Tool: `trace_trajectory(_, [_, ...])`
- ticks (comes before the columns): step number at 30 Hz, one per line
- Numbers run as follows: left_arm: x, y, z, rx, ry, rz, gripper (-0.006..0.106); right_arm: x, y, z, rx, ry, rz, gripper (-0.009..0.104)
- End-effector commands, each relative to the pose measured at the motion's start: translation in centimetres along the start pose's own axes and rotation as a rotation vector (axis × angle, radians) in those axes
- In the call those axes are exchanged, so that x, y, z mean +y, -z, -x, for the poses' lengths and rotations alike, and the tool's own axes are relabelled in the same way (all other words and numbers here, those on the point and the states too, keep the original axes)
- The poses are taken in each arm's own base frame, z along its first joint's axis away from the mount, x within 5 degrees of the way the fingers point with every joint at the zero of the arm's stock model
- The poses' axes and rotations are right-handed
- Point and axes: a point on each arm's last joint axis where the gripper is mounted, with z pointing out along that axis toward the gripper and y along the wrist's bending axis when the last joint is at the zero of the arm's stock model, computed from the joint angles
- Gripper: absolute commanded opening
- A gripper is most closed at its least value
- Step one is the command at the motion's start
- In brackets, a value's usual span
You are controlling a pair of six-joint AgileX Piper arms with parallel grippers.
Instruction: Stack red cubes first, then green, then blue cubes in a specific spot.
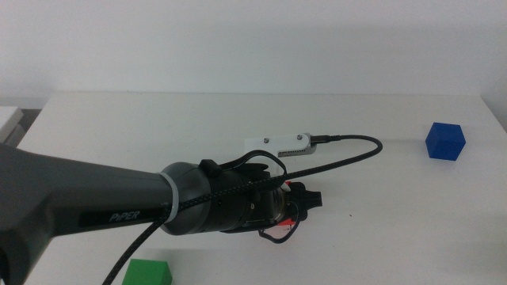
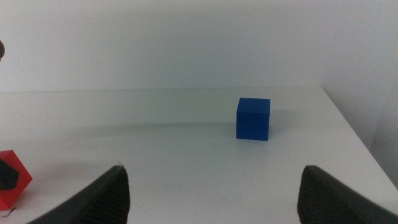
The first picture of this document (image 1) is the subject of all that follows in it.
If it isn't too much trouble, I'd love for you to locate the blue cube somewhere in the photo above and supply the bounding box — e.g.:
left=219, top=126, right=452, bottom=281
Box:
left=425, top=122, right=467, bottom=162

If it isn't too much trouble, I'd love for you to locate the green cube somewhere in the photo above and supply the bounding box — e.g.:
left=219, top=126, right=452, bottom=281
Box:
left=121, top=258, right=173, bottom=285

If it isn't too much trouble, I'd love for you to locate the thin black wire loop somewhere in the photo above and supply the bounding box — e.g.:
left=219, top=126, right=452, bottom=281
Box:
left=257, top=201, right=301, bottom=245

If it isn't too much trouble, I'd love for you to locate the white and silver wrist camera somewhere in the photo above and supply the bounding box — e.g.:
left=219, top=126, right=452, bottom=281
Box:
left=244, top=132, right=318, bottom=177

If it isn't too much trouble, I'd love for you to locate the black braided cable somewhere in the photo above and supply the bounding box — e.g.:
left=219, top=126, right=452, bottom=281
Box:
left=101, top=134, right=384, bottom=285

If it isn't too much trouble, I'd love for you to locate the thin black cable with clip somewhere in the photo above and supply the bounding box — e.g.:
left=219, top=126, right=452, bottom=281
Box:
left=199, top=149, right=288, bottom=178

